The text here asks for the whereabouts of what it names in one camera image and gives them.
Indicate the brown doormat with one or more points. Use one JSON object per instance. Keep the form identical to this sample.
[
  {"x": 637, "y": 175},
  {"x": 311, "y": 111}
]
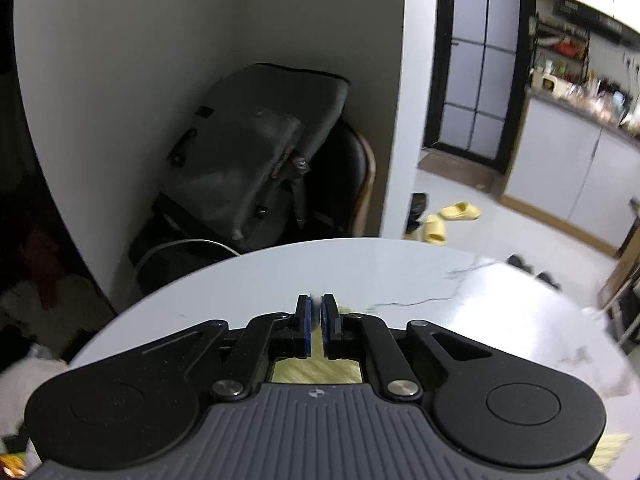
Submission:
[{"x": 455, "y": 167}]

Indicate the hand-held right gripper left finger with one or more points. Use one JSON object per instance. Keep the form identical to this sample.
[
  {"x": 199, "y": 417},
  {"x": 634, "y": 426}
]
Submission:
[{"x": 307, "y": 325}]

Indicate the white kitchen base cabinet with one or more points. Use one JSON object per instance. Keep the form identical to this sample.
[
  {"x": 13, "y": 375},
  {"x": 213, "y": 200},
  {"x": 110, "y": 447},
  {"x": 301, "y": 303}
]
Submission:
[{"x": 550, "y": 160}]

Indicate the storage trolley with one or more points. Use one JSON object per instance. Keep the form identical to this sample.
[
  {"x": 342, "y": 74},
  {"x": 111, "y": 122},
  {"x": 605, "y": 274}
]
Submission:
[{"x": 625, "y": 270}]

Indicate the white electric pot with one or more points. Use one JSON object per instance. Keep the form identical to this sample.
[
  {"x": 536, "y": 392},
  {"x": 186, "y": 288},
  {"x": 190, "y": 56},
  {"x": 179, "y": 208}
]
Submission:
[{"x": 545, "y": 81}]

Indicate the yellow towel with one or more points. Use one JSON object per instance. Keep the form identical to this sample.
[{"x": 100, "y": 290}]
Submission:
[{"x": 315, "y": 372}]

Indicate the white cloth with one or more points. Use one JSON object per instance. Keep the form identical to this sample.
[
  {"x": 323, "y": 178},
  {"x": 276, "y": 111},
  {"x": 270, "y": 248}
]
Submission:
[{"x": 30, "y": 385}]

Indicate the black slipper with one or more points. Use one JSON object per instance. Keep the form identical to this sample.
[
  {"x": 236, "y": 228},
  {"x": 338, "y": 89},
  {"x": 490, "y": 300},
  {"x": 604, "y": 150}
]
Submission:
[{"x": 416, "y": 210}]

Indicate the black spice rack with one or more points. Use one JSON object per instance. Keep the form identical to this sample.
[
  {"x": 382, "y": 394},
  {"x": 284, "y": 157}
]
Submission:
[{"x": 565, "y": 45}]

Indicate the black framed glass door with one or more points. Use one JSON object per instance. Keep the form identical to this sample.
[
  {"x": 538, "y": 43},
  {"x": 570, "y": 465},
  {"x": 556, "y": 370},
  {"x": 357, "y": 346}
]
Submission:
[{"x": 500, "y": 85}]

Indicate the grey backpack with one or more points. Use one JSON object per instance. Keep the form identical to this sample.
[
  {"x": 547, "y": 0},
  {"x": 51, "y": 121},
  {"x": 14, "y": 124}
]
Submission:
[{"x": 250, "y": 150}]

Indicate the dark wooden chair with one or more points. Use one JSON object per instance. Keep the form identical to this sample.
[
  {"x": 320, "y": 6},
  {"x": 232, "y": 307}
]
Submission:
[{"x": 345, "y": 170}]

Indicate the yellow slipper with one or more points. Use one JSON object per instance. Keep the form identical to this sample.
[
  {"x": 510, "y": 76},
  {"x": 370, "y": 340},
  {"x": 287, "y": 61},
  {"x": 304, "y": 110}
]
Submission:
[
  {"x": 434, "y": 230},
  {"x": 460, "y": 211}
]

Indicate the black range hood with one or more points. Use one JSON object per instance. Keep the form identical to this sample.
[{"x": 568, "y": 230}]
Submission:
[{"x": 570, "y": 8}]

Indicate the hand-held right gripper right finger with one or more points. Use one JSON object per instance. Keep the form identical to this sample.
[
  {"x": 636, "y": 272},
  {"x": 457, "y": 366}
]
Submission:
[{"x": 326, "y": 325}]

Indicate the black shoe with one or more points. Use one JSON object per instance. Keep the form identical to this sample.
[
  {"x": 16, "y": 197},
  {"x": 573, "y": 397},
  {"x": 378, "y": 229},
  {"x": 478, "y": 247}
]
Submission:
[
  {"x": 547, "y": 280},
  {"x": 519, "y": 262}
]

